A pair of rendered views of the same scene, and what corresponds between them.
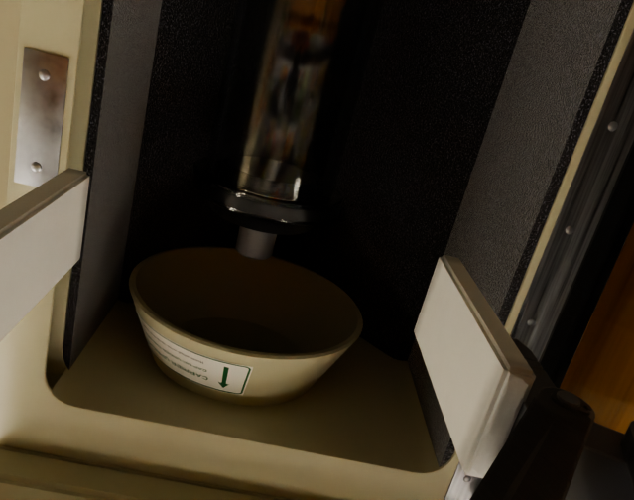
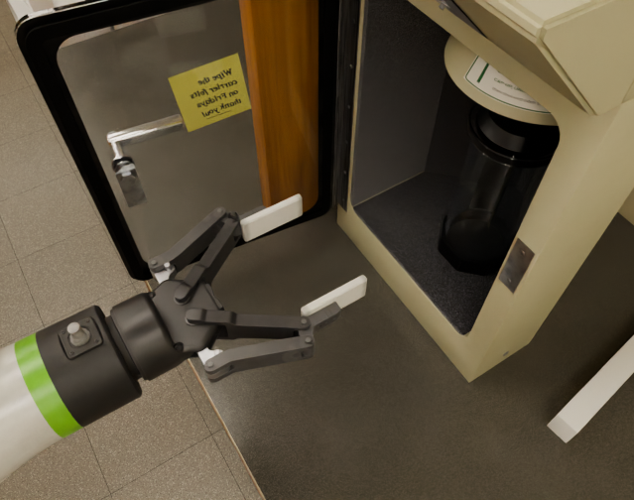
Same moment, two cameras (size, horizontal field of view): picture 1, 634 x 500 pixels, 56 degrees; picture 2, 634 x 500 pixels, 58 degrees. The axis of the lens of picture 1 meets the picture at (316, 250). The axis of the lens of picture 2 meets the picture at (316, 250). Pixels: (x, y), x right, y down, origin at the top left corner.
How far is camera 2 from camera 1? 61 cm
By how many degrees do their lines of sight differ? 86
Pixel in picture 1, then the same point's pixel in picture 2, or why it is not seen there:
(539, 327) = (348, 62)
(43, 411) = (569, 116)
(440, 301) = (290, 215)
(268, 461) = (444, 14)
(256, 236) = not seen: hidden behind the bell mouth
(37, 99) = (513, 275)
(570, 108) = (363, 148)
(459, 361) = (265, 224)
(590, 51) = (362, 164)
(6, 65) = not seen: outside the picture
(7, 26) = not seen: outside the picture
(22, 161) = (527, 259)
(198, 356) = (493, 94)
